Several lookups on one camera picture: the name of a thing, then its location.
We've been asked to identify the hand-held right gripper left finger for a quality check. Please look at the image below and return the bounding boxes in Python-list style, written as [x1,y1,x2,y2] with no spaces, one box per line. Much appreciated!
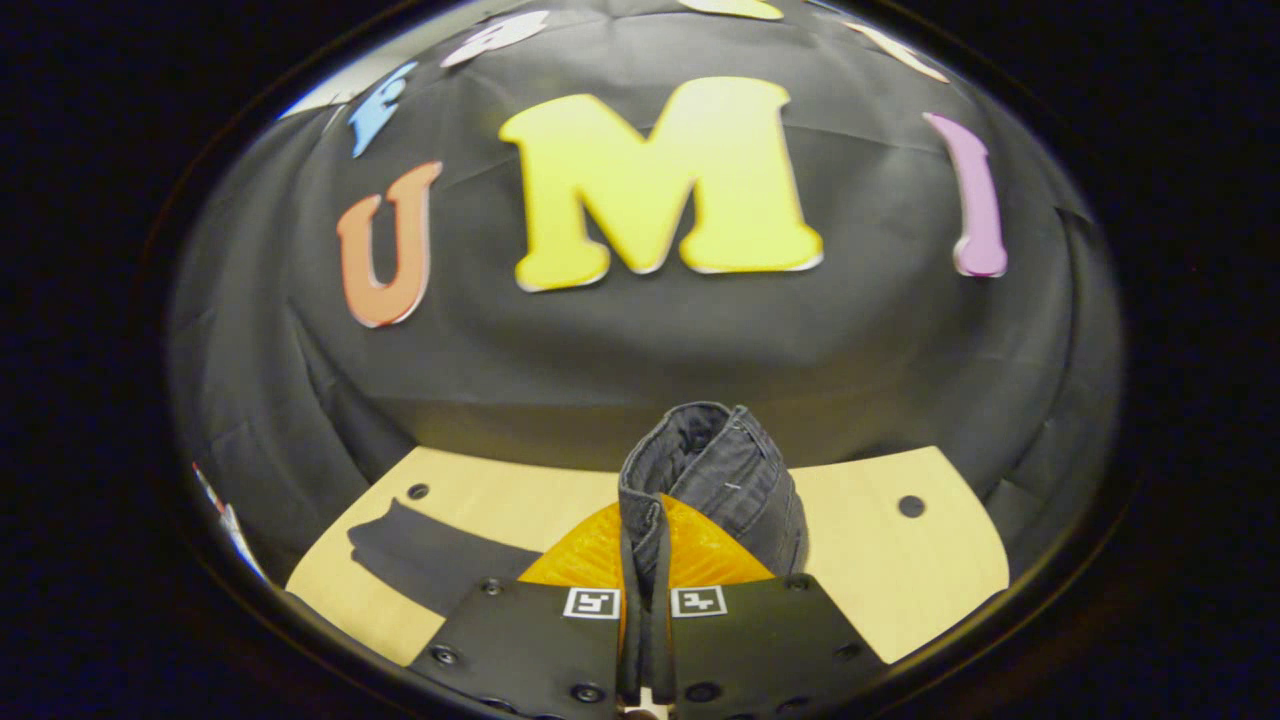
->
[408,501,627,719]

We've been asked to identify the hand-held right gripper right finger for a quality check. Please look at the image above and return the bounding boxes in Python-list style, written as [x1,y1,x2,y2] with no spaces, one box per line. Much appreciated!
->
[660,493,888,717]

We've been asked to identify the black jeans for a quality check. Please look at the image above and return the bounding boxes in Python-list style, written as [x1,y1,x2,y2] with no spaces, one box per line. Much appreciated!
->
[345,401,809,703]

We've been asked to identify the white printed board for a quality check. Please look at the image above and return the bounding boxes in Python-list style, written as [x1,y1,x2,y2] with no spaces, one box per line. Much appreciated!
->
[190,460,271,583]

